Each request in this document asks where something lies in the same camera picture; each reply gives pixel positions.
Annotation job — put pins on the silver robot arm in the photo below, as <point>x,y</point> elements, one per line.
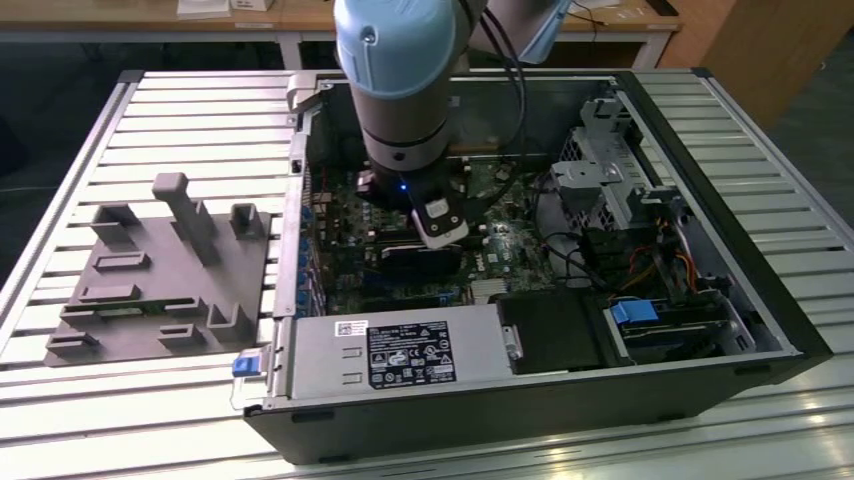
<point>400,125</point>

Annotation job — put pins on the black RAM slot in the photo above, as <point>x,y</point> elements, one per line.
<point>390,233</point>
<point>390,241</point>

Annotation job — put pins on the black expansion slot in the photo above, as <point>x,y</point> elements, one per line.
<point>400,301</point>

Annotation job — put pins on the black graphics card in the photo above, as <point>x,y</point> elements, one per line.
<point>420,265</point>

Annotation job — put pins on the green motherboard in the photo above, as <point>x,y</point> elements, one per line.
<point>520,260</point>

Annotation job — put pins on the small silver heatsink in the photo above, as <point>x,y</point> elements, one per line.
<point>488,289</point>

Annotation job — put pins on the metal drive cage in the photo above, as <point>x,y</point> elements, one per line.
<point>601,175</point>

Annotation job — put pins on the grey power supply unit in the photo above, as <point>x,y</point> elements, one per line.
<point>320,360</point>

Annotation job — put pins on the black drive shroud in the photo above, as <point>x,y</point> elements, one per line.
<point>554,330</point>

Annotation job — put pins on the grey parts rack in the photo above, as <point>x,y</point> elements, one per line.
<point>167,280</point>

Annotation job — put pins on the blue case latch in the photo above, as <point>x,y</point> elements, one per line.
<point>246,365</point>

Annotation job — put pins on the hard disk in blue carrier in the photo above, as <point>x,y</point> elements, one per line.
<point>630,312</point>

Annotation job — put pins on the small white box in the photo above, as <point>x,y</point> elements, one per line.
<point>250,4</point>

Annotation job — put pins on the black open PC case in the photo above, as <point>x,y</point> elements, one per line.
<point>467,430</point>

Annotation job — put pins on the wooden desk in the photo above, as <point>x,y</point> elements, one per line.
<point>134,22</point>

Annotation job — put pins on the wooden cabinet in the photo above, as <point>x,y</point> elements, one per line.
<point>767,60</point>

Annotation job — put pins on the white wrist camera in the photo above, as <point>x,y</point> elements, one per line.
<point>440,230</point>

